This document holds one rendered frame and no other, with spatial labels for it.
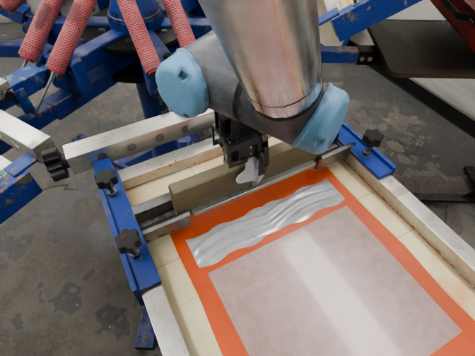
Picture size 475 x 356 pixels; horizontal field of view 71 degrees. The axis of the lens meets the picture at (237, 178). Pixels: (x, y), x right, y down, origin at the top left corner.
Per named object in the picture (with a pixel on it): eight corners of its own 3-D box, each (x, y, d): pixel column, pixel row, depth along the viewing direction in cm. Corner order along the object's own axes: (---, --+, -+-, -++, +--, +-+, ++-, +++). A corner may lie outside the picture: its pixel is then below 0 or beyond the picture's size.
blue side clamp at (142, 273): (167, 294, 62) (160, 278, 57) (141, 306, 61) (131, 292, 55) (123, 185, 79) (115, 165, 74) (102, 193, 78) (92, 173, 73)
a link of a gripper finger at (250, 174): (233, 192, 69) (230, 157, 63) (258, 182, 71) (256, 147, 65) (240, 201, 67) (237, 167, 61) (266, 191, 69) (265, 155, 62)
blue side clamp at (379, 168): (386, 186, 79) (397, 166, 74) (371, 193, 78) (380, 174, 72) (312, 116, 96) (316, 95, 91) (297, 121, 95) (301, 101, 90)
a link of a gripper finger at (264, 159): (249, 167, 67) (247, 131, 61) (257, 164, 68) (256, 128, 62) (261, 180, 64) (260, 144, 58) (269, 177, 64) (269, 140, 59)
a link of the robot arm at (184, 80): (221, 85, 33) (277, 42, 39) (142, 53, 38) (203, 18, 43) (223, 143, 39) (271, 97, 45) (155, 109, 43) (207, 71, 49)
